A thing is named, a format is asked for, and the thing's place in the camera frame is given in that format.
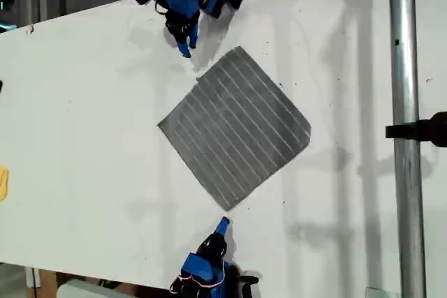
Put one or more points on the wooden table leg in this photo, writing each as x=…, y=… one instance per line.
x=43, y=282

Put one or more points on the black clamp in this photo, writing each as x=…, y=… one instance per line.
x=419, y=130

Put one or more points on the grey striped towel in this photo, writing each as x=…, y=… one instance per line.
x=234, y=130

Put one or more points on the yellow object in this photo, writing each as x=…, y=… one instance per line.
x=3, y=183

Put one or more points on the steel post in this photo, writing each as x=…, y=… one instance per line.
x=406, y=172

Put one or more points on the white box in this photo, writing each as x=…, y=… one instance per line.
x=87, y=291

